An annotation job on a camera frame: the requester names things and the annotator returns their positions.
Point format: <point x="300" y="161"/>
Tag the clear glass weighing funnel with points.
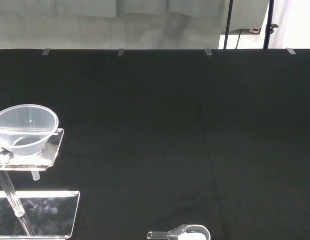
<point x="176" y="233"/>

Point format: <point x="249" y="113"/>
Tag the clear cloth clip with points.
<point x="291" y="51"/>
<point x="208" y="51"/>
<point x="121" y="52"/>
<point x="45" y="51"/>

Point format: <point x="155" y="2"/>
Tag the clear acrylic funnel stand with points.
<point x="49" y="212"/>

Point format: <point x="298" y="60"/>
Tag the black tripod pole with clamp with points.
<point x="269" y="22"/>

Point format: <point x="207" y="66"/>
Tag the black bench cloth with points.
<point x="169" y="125"/>

